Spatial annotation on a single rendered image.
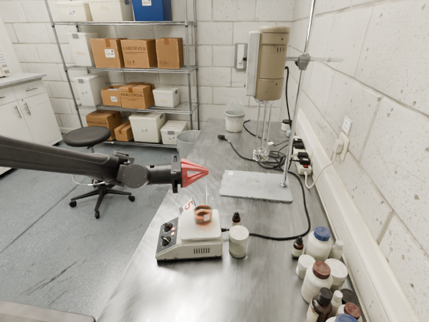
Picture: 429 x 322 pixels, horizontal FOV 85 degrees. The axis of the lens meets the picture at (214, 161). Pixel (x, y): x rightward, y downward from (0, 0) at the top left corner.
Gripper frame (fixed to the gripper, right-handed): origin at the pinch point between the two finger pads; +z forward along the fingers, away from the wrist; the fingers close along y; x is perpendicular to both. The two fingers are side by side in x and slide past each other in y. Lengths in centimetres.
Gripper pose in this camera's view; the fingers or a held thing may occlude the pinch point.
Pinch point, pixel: (205, 171)
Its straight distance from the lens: 66.1
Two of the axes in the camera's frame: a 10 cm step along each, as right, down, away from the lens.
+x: 0.0, 8.8, 4.8
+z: 9.9, -0.6, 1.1
